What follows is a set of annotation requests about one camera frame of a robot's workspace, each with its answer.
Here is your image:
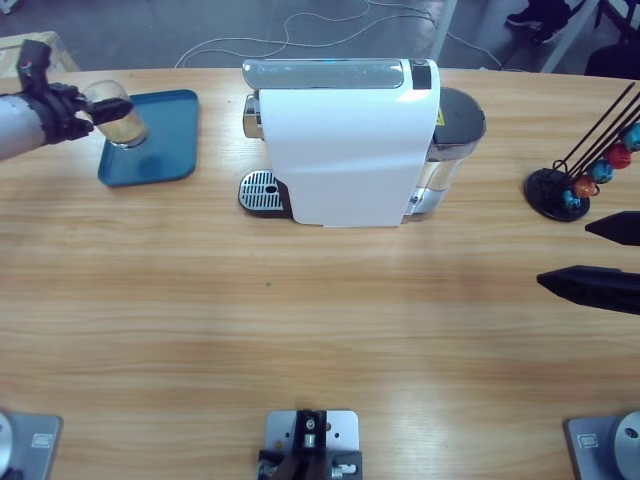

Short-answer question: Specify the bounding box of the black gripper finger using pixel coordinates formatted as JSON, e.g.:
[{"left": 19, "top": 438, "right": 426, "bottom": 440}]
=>
[
  {"left": 536, "top": 264, "right": 640, "bottom": 316},
  {"left": 584, "top": 210, "right": 640, "bottom": 247}
]

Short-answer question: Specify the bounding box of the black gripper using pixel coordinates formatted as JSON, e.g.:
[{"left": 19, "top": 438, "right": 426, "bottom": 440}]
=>
[{"left": 37, "top": 82, "right": 134, "bottom": 146}]

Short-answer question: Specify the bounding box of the clear drinking glass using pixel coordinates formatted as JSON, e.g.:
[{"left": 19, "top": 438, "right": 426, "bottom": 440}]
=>
[{"left": 79, "top": 79, "right": 150, "bottom": 150}]

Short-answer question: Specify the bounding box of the white capsule coffee machine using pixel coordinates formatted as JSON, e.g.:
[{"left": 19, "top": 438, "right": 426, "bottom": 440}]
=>
[{"left": 241, "top": 57, "right": 442, "bottom": 229}]

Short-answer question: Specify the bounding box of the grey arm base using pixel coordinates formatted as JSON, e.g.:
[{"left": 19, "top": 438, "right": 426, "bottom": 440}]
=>
[
  {"left": 563, "top": 409, "right": 640, "bottom": 480},
  {"left": 0, "top": 409, "right": 65, "bottom": 480}
]

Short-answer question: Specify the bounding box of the orange coffee capsule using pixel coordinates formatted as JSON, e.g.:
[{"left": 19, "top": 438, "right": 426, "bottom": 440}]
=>
[{"left": 572, "top": 174, "right": 599, "bottom": 200}]

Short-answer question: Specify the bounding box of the red coffee capsule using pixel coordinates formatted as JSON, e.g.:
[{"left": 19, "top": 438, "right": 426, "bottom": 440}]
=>
[{"left": 606, "top": 142, "right": 634, "bottom": 170}]

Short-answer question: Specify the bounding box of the blue plastic tray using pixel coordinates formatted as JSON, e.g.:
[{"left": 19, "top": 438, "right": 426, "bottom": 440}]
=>
[{"left": 97, "top": 88, "right": 200, "bottom": 189}]

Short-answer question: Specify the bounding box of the light wooden crate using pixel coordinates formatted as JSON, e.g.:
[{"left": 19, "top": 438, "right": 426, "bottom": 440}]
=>
[{"left": 0, "top": 30, "right": 81, "bottom": 81}]

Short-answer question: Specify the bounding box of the black capsule holder stand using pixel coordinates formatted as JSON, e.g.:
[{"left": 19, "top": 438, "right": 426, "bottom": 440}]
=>
[{"left": 523, "top": 82, "right": 640, "bottom": 223}]

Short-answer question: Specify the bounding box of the black office chair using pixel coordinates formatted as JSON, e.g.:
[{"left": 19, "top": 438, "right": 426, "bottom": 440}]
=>
[{"left": 583, "top": 0, "right": 640, "bottom": 81}]

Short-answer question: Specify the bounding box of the silver grate drip tray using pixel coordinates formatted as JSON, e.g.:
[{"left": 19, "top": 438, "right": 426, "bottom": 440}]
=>
[{"left": 237, "top": 168, "right": 292, "bottom": 220}]

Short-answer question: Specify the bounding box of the clear water tank black lid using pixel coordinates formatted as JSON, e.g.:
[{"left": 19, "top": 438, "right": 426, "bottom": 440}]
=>
[{"left": 424, "top": 86, "right": 488, "bottom": 224}]

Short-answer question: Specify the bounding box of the white metal leg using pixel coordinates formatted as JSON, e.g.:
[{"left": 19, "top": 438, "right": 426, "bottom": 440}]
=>
[
  {"left": 542, "top": 0, "right": 601, "bottom": 74},
  {"left": 428, "top": 0, "right": 460, "bottom": 65}
]

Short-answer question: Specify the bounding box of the black bystander shoe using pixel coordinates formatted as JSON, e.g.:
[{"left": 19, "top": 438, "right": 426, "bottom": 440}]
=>
[
  {"left": 529, "top": 17, "right": 574, "bottom": 45},
  {"left": 506, "top": 7, "right": 544, "bottom": 29}
]

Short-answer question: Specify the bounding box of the white floor cable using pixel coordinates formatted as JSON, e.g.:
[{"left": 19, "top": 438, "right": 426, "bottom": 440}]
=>
[{"left": 174, "top": 0, "right": 503, "bottom": 70}]

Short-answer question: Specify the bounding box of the grey camera mount plate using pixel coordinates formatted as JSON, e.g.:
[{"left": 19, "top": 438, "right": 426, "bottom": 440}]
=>
[{"left": 263, "top": 409, "right": 360, "bottom": 454}]

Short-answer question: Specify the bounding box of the grey centre mount plate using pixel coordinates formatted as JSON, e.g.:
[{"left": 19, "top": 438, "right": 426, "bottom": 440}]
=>
[{"left": 257, "top": 408, "right": 364, "bottom": 480}]

